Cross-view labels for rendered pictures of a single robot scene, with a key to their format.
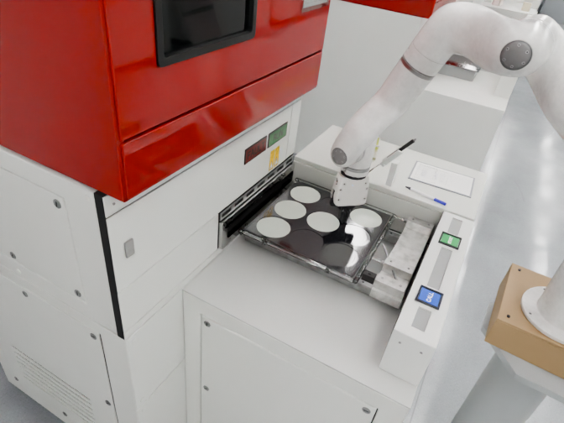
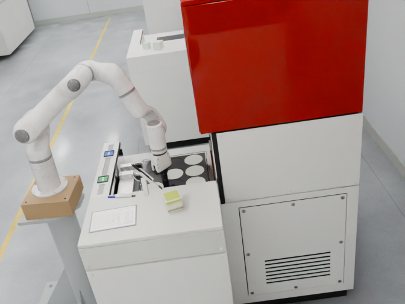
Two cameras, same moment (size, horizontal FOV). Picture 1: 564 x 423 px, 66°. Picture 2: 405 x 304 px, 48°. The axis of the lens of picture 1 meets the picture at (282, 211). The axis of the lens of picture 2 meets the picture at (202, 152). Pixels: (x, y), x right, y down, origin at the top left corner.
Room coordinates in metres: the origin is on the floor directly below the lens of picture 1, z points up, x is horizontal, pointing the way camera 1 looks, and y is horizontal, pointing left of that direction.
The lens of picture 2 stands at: (3.03, -0.78, 2.22)
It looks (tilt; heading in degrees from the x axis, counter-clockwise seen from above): 31 degrees down; 157
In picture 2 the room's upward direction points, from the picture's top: 8 degrees counter-clockwise
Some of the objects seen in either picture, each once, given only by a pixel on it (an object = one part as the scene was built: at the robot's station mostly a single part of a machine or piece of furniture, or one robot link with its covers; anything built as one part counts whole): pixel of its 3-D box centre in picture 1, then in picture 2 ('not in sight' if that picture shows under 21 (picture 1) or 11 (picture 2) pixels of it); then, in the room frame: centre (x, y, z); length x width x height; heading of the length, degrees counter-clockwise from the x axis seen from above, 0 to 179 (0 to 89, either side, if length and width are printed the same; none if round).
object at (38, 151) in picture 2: not in sight; (35, 134); (0.76, -0.71, 1.22); 0.19 x 0.12 x 0.24; 150
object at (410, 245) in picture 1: (403, 260); (126, 187); (0.99, -0.37, 0.87); 0.36 x 0.08 x 0.03; 156
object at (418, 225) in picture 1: (419, 225); not in sight; (1.14, -0.44, 0.89); 0.08 x 0.03 x 0.03; 66
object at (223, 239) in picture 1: (259, 201); (213, 167); (1.15, 0.07, 0.89); 0.44 x 0.02 x 0.10; 156
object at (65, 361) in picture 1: (147, 295); (276, 209); (1.14, 0.47, 0.41); 0.82 x 0.71 x 0.82; 156
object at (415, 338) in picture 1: (432, 285); (109, 177); (0.87, -0.43, 0.89); 0.55 x 0.09 x 0.14; 156
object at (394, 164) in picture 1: (389, 164); (147, 181); (1.26, -0.32, 1.03); 0.06 x 0.04 x 0.13; 66
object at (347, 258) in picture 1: (321, 222); (174, 174); (1.08, -0.12, 0.90); 0.34 x 0.34 x 0.01; 66
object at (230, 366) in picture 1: (333, 325); (170, 255); (1.11, -0.25, 0.41); 0.97 x 0.64 x 0.82; 156
